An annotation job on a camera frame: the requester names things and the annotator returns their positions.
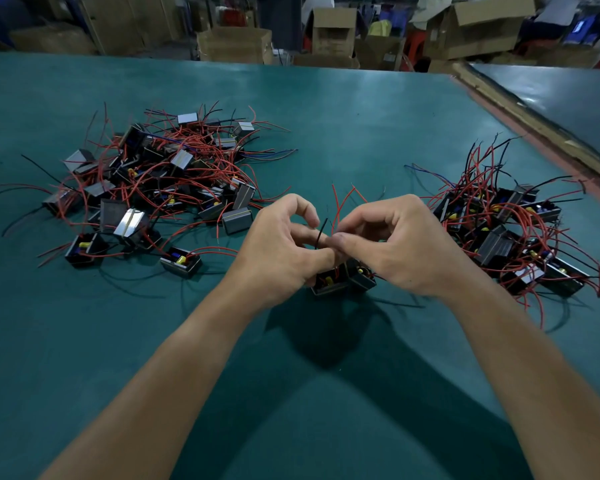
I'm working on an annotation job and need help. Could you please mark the person's right hand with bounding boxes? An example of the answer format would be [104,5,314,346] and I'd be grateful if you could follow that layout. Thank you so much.
[331,194,487,300]

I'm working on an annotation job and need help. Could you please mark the person's left hand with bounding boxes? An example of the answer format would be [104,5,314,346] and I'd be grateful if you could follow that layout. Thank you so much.
[224,193,347,316]

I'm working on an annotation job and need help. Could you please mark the black module with red wires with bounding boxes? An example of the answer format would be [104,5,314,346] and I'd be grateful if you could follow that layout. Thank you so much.
[330,183,379,293]

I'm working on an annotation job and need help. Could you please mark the black module with black wire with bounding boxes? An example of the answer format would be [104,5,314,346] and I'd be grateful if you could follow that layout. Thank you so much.
[311,218,352,297]

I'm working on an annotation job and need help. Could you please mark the person's left forearm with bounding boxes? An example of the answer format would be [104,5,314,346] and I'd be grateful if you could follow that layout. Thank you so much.
[39,289,262,480]

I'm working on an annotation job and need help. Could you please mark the person's right forearm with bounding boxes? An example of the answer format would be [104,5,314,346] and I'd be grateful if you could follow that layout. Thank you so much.
[439,279,600,480]

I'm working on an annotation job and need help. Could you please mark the small labelled cardboard box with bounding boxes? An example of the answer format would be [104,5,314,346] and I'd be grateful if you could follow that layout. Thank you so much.
[354,36,406,72]

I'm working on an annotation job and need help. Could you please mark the red plastic stool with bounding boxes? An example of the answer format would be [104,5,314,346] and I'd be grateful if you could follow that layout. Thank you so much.
[401,30,429,73]

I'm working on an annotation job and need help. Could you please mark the tall open cardboard box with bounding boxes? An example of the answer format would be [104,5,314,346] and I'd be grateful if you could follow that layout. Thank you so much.
[311,7,359,58]

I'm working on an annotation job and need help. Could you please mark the wooden table edge strip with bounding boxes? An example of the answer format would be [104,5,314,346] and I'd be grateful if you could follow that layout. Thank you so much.
[450,62,600,189]

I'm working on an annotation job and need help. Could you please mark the wide closed cardboard box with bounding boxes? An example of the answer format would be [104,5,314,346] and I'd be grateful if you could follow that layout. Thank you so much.
[196,26,275,65]

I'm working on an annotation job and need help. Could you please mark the dark pillar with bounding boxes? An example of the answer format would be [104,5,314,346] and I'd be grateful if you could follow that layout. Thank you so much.
[256,0,303,51]

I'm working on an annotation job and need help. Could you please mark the neighbouring dark work table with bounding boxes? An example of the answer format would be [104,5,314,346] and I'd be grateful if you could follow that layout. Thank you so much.
[468,63,600,170]

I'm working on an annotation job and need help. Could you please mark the large open cardboard box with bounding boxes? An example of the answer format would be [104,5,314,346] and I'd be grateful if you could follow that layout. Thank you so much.
[422,0,537,61]

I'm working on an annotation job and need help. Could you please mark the leaning cardboard sheets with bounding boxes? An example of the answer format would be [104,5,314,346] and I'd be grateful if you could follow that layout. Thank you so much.
[79,0,182,56]

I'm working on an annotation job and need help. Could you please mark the low brown cardboard box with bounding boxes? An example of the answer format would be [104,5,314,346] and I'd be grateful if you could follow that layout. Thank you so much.
[8,22,99,56]

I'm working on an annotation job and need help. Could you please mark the small pile of wired modules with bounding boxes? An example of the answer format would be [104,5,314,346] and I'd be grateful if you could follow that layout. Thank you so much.
[404,134,600,329]

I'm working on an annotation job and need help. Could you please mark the large pile of wired modules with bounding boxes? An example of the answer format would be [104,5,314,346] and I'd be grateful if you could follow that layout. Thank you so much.
[0,101,299,280]

